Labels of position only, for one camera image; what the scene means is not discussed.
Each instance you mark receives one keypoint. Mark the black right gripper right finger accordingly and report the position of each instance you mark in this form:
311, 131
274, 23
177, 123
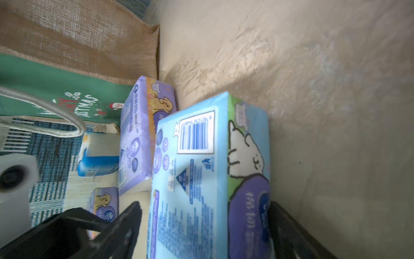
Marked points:
290, 239

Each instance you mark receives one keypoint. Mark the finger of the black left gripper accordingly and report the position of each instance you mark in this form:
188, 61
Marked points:
59, 237

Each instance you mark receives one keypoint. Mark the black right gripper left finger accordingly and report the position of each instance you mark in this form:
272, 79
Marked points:
117, 239

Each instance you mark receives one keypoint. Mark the light blue tissue pack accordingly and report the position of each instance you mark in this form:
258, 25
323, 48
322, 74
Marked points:
211, 183

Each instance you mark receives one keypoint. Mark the green burlap Christmas canvas bag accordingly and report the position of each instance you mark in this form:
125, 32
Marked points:
68, 63

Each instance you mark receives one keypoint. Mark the purple tissue pack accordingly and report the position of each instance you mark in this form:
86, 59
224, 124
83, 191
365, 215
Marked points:
148, 102
103, 202

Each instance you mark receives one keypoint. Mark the blue wave tissue pack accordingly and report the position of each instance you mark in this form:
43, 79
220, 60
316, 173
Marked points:
99, 154

